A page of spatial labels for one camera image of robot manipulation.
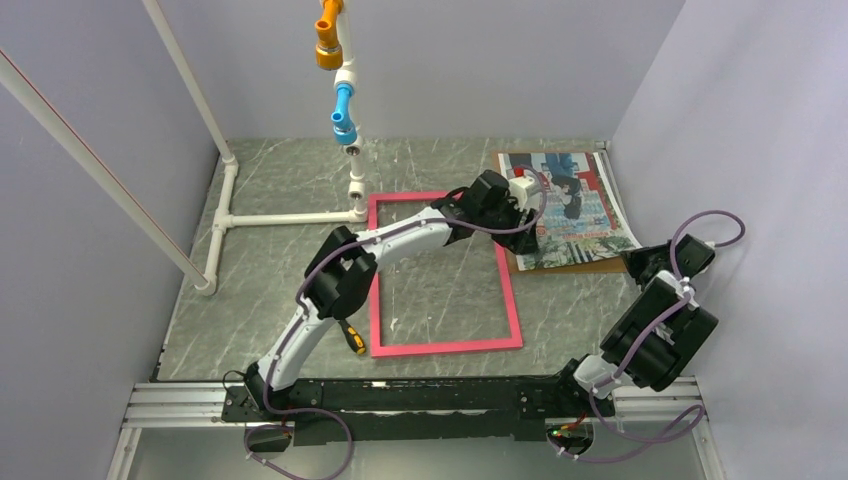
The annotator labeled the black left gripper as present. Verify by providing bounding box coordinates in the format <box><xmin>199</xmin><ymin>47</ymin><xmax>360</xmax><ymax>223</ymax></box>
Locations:
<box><xmin>477</xmin><ymin>195</ymin><xmax>539</xmax><ymax>257</ymax></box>

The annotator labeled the brown fibreboard backing panel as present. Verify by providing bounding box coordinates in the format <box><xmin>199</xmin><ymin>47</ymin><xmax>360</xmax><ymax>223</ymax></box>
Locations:
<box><xmin>491</xmin><ymin>151</ymin><xmax>631</xmax><ymax>275</ymax></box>

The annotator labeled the colourful printed photo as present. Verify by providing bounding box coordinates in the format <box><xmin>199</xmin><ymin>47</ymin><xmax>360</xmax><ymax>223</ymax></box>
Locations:
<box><xmin>496</xmin><ymin>151</ymin><xmax>643</xmax><ymax>272</ymax></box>

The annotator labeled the pink wooden photo frame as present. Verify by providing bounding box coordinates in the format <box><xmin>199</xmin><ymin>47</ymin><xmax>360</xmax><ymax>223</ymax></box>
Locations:
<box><xmin>368</xmin><ymin>191</ymin><xmax>523</xmax><ymax>358</ymax></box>

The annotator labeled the yellow black screwdriver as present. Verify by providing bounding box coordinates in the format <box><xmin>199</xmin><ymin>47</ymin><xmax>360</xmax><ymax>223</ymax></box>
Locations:
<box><xmin>338</xmin><ymin>320</ymin><xmax>367</xmax><ymax>355</ymax></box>

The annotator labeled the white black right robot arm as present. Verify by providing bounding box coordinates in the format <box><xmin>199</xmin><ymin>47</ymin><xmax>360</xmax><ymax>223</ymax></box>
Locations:
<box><xmin>550</xmin><ymin>234</ymin><xmax>718</xmax><ymax>415</ymax></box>

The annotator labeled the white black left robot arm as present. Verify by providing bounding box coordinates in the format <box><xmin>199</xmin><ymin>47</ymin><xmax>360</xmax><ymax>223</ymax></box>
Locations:
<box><xmin>244</xmin><ymin>166</ymin><xmax>547</xmax><ymax>420</ymax></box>

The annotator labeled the blue pipe fitting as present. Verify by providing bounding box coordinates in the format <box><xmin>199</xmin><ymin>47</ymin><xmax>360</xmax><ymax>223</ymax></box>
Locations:
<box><xmin>331</xmin><ymin>83</ymin><xmax>358</xmax><ymax>146</ymax></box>

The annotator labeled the orange pipe fitting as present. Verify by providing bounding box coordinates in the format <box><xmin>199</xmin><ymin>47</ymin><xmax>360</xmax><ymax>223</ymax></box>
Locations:
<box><xmin>314</xmin><ymin>0</ymin><xmax>344</xmax><ymax>71</ymax></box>

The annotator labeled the white PVC pipe stand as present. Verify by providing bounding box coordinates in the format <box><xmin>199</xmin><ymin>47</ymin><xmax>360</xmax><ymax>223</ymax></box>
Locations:
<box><xmin>143</xmin><ymin>1</ymin><xmax>369</xmax><ymax>296</ymax></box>

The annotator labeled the white diagonal pole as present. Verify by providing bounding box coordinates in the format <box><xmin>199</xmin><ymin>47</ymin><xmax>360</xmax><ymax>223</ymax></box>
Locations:
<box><xmin>1</xmin><ymin>52</ymin><xmax>216</xmax><ymax>294</ymax></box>

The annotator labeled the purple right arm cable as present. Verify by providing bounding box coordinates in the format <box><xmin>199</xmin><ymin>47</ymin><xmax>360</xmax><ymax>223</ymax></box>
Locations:
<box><xmin>546</xmin><ymin>209</ymin><xmax>747</xmax><ymax>465</ymax></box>

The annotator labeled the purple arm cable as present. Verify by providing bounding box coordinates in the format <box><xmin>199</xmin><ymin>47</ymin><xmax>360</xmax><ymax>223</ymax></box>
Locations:
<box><xmin>546</xmin><ymin>209</ymin><xmax>747</xmax><ymax>465</ymax></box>
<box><xmin>243</xmin><ymin>165</ymin><xmax>550</xmax><ymax>480</ymax></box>

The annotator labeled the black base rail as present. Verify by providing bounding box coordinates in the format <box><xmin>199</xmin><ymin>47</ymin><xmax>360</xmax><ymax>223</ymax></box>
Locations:
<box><xmin>221</xmin><ymin>374</ymin><xmax>594</xmax><ymax>446</ymax></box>

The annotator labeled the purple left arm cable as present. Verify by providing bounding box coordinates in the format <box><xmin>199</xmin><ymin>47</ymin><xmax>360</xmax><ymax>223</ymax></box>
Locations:
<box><xmin>243</xmin><ymin>165</ymin><xmax>550</xmax><ymax>480</ymax></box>

